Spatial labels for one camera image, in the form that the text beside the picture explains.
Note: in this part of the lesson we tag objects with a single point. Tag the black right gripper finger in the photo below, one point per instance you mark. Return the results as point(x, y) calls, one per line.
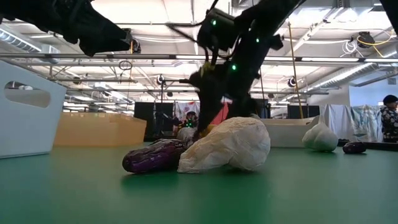
point(244, 104)
point(210, 99)

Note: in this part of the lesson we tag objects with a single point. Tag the small purple eggplant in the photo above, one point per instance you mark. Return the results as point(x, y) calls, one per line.
point(354, 147)

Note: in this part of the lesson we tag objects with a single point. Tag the white and orange column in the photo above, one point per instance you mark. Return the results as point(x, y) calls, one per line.
point(221, 118)

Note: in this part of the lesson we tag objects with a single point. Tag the blue patterned hanging cloth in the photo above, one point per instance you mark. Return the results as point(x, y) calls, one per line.
point(367, 123)

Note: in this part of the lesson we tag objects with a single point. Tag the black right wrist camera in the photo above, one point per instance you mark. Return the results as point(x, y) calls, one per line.
point(217, 31)

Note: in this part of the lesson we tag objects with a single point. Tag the large purple eggplant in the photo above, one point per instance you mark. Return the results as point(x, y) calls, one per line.
point(149, 157)

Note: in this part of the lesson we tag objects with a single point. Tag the person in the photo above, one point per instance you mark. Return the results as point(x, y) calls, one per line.
point(390, 121)
point(191, 116)

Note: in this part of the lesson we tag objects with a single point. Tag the white plastic basket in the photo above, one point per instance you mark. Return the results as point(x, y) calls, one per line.
point(31, 130)
point(286, 133)

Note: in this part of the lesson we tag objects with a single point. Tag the black partition panel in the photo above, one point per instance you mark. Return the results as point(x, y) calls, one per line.
point(146, 118)
point(308, 111)

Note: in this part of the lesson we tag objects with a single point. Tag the black background rig frame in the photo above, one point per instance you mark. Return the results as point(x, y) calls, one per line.
point(174, 81)

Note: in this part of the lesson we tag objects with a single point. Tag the floral patterned cloth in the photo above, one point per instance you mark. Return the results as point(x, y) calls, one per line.
point(183, 109)

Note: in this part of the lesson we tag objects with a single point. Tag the white hanging cloth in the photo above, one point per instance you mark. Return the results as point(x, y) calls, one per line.
point(340, 118)

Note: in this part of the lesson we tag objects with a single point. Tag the silver ceiling duct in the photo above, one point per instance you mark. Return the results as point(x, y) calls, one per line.
point(357, 73)

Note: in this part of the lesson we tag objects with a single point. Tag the overhead light bar rail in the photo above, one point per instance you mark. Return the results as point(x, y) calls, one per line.
point(155, 56)

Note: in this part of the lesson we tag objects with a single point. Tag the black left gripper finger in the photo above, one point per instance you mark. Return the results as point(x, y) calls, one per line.
point(105, 46)
point(109, 28)

